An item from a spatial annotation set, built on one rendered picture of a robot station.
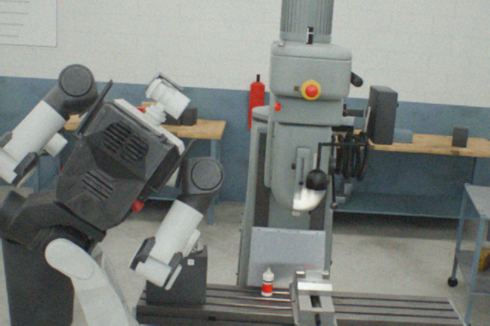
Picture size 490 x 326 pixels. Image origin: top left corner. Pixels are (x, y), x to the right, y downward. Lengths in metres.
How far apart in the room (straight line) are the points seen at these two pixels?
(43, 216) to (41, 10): 5.12
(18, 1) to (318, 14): 4.88
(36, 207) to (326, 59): 0.96
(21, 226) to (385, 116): 1.39
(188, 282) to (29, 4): 4.91
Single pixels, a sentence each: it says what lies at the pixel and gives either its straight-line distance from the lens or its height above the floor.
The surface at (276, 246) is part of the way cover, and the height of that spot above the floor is 1.02.
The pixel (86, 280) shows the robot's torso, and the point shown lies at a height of 1.23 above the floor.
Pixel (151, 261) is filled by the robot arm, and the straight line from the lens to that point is 1.71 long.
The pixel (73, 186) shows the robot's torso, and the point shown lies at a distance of 1.63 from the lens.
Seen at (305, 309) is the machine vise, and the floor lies 1.00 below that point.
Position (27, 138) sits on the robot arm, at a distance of 1.71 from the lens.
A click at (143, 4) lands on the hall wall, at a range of 6.46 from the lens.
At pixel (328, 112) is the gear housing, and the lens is 2.05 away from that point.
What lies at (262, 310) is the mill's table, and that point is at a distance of 2.31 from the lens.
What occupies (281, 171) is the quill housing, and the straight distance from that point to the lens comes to 2.12.
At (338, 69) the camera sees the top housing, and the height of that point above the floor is 1.83.
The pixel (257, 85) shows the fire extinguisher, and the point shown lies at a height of 1.28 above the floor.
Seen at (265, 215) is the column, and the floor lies 1.14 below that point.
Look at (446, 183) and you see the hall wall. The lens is 6.84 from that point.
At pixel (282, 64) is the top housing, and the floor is 1.83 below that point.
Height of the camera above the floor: 1.98
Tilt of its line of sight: 12 degrees down
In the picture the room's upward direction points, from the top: 4 degrees clockwise
